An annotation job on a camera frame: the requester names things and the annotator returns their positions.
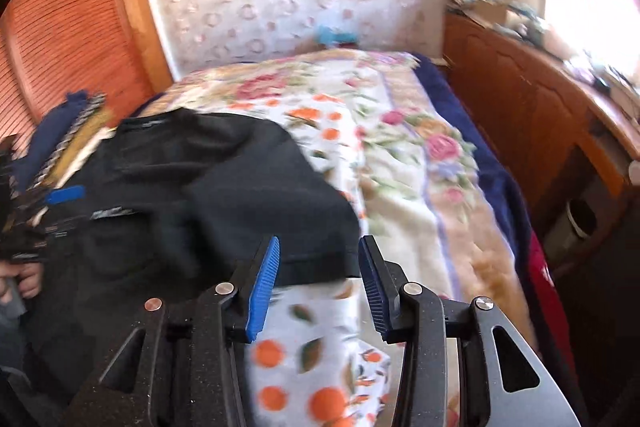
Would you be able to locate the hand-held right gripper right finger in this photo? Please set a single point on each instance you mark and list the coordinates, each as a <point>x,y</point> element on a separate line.
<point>374,292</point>

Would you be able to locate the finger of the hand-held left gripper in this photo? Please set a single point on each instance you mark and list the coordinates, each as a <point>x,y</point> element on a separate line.
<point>65,195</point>

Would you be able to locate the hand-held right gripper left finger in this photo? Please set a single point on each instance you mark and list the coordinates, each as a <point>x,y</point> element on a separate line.
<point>261,292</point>

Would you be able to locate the black garment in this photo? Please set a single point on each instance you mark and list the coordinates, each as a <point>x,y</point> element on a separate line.
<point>200,187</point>

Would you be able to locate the stack of folded clothes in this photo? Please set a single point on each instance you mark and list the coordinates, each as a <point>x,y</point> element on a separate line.
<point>50,142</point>

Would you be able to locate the person's left hand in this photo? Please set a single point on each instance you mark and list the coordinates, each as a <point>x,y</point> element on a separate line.
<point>29,279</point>

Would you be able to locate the orange fruit print blanket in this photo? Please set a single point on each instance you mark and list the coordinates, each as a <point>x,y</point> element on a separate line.
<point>300,307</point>

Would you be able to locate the floral blanket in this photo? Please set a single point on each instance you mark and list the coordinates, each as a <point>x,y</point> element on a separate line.
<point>400,157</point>

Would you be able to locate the red cloth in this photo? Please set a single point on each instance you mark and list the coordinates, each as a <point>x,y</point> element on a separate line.
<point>542,272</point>

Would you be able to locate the wooden louvered wardrobe door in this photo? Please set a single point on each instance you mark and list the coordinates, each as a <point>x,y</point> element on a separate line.
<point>65,22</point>

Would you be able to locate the navy bed sheet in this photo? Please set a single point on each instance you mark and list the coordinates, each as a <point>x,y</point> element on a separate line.
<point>480,127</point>

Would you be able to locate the long wooden cabinet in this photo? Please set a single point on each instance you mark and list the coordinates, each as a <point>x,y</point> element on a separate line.
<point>510,92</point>

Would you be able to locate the blue tissue box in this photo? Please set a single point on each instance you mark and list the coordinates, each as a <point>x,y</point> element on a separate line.
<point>335,36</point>

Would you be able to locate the cardboard box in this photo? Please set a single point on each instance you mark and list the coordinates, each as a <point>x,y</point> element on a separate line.
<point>495,13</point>

